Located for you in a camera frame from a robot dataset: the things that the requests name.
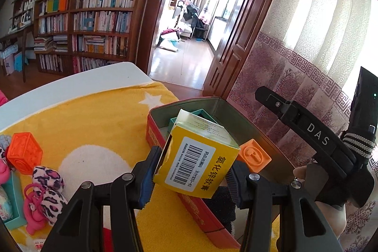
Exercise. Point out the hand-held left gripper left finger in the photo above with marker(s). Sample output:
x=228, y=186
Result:
x=147, y=181

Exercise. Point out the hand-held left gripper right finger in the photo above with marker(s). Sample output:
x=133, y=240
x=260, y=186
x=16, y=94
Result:
x=234, y=184

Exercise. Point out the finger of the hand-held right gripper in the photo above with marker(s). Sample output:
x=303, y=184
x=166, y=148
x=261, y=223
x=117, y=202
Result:
x=268, y=97

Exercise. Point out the red tin container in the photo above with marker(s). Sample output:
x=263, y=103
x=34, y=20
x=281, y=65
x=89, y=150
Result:
x=251, y=122

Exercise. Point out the yellow cardboard box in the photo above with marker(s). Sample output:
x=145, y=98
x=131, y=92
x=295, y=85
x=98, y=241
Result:
x=200, y=163

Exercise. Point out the pink foam hair curler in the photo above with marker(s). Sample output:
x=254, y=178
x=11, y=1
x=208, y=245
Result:
x=29, y=210

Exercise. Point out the teal shallow box tray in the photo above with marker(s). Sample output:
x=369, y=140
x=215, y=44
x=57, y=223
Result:
x=16, y=210

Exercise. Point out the person's right forearm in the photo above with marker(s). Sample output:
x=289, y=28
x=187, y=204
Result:
x=330, y=219

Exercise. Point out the person's right hand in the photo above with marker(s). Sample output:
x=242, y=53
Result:
x=298, y=173

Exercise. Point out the black sponge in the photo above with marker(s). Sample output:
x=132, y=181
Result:
x=223, y=204

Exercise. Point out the orange rubber cube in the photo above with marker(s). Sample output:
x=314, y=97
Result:
x=25, y=153
x=254, y=156

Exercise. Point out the patterned curtain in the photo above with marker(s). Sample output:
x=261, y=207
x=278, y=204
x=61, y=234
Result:
x=310, y=48

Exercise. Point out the teal box with dark inside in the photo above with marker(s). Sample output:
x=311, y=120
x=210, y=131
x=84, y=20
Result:
x=203, y=113

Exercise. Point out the dark wooden door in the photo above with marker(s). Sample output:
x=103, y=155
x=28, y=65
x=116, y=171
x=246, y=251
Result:
x=251, y=18

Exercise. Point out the yellow patterned blanket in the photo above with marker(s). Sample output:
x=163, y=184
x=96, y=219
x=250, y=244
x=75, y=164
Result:
x=88, y=122

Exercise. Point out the pink soft toy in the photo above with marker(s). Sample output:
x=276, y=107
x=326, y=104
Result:
x=3, y=172

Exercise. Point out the light floral pouch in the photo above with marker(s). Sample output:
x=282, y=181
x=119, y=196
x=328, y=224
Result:
x=4, y=204

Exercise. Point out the wooden bookshelf with books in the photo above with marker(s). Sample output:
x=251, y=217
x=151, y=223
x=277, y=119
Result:
x=103, y=18

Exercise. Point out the blue storage box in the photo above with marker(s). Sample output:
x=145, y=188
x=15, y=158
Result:
x=18, y=61

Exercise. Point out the white storage bag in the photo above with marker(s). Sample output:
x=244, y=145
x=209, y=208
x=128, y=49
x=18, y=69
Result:
x=7, y=58

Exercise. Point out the wooden desk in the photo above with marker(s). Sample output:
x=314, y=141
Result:
x=14, y=36

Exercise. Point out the wooden hutch shelf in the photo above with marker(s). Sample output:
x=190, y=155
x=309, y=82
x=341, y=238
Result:
x=25, y=8

